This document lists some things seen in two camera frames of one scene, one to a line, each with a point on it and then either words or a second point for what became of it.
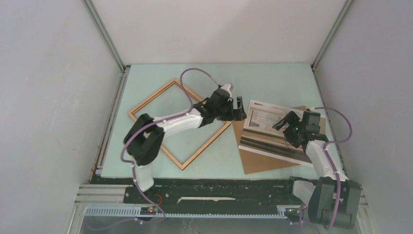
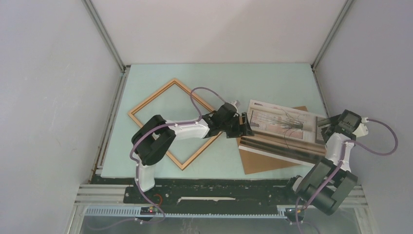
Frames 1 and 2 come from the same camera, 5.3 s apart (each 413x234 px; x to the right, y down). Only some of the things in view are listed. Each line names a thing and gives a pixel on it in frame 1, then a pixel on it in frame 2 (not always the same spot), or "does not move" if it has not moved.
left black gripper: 235,114 → 239,131
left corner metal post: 97,167 does not move
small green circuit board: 151,210 does not move
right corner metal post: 322,101 does not move
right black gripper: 292,119 → 331,120
